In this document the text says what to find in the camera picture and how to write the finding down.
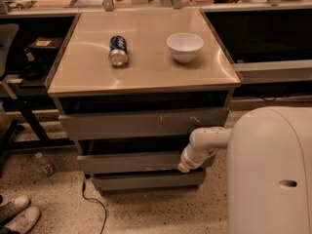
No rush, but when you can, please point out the grey drawer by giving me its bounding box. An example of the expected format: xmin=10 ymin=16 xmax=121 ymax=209
xmin=77 ymin=136 xmax=188 ymax=175
xmin=59 ymin=107 xmax=229 ymax=140
xmin=92 ymin=169 xmax=206 ymax=193

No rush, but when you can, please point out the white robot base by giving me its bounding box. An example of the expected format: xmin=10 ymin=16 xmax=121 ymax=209
xmin=226 ymin=107 xmax=312 ymax=234

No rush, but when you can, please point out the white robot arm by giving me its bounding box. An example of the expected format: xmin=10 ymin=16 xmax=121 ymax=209
xmin=177 ymin=127 xmax=232 ymax=173

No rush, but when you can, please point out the grey bottom drawer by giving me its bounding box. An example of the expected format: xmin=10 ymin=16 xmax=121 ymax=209
xmin=92 ymin=169 xmax=206 ymax=193

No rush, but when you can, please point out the grey top drawer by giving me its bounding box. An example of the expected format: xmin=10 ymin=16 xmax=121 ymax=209
xmin=59 ymin=107 xmax=229 ymax=140

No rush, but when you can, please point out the grey drawer cabinet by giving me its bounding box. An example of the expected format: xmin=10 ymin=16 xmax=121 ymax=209
xmin=44 ymin=7 xmax=244 ymax=197

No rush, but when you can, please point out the white bowl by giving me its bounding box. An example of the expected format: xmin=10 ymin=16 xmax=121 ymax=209
xmin=167 ymin=33 xmax=204 ymax=63

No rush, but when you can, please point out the blue soda can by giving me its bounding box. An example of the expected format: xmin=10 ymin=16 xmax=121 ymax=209
xmin=108 ymin=35 xmax=128 ymax=66

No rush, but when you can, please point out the clear plastic bottle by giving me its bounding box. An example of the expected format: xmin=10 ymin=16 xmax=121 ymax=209
xmin=35 ymin=152 xmax=56 ymax=176

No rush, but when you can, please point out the white shoe near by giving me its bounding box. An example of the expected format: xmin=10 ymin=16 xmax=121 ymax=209
xmin=0 ymin=207 xmax=41 ymax=234

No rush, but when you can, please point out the white shoe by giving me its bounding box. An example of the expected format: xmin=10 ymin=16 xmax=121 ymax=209
xmin=0 ymin=207 xmax=41 ymax=234
xmin=0 ymin=195 xmax=30 ymax=224

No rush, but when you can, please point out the white shoe far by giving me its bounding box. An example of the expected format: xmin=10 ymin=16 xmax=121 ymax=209
xmin=0 ymin=195 xmax=30 ymax=224

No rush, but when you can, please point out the black box under desk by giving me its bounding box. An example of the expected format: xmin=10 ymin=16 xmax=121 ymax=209
xmin=28 ymin=37 xmax=63 ymax=53

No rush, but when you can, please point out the grey office chair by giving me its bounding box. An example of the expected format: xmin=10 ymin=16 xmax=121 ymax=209
xmin=0 ymin=23 xmax=19 ymax=167

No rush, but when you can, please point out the black floor cable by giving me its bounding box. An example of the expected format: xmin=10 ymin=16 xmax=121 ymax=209
xmin=81 ymin=175 xmax=109 ymax=234

